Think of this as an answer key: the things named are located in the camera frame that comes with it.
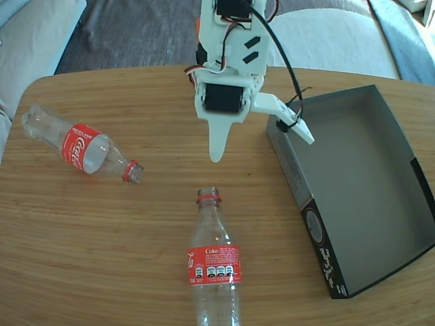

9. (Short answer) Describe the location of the clear bottle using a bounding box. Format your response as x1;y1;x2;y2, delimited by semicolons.
186;186;245;326
20;103;146;185

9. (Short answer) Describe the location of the grey cardboard box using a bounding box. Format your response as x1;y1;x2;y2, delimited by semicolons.
265;84;435;300

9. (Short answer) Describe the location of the orange and black clamp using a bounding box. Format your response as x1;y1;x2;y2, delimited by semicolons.
194;18;207;68

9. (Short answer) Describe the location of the light grey sofa cushion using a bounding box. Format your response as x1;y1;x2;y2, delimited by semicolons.
271;10;400;81
0;0;88;167

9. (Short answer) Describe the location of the light blue blanket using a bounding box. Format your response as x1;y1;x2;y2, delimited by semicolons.
368;0;435;86

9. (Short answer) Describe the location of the flat white camera mount plate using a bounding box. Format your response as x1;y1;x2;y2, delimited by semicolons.
253;92;315;146

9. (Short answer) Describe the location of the small black camera module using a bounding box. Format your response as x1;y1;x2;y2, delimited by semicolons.
277;118;296;134

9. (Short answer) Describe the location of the black camera cable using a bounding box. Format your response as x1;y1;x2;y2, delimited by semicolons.
243;0;312;122

